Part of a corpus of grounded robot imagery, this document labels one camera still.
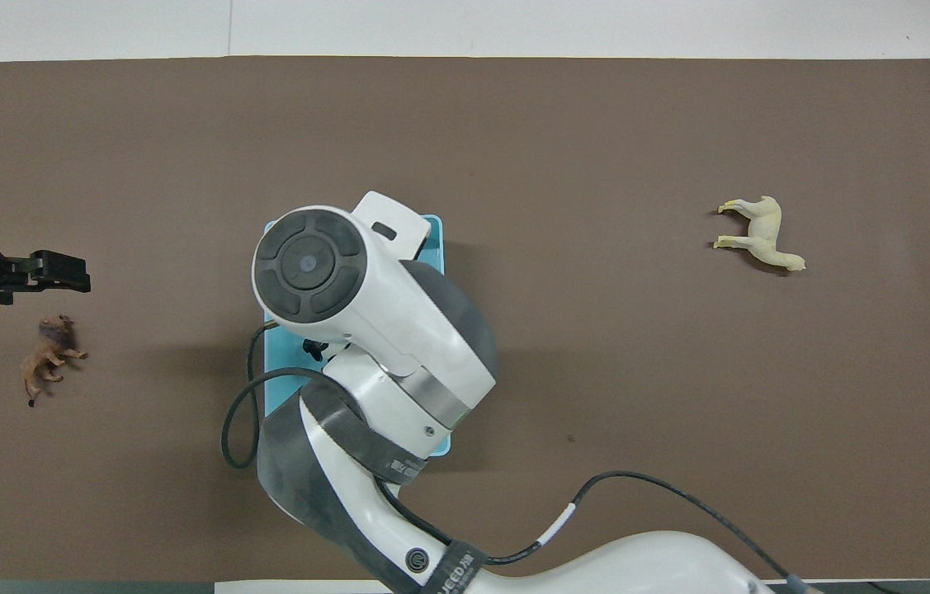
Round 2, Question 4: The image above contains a brown lion toy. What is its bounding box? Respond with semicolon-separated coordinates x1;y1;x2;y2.
21;313;90;408

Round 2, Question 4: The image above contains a cream white horse toy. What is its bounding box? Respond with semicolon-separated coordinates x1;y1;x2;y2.
713;196;807;274

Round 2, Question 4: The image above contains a blue plastic storage box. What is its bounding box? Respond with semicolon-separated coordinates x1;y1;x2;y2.
263;214;452;457

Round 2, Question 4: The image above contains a brown table mat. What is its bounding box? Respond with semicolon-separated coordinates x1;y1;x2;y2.
0;56;930;583

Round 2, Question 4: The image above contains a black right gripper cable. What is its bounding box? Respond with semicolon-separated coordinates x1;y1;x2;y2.
221;321;814;594

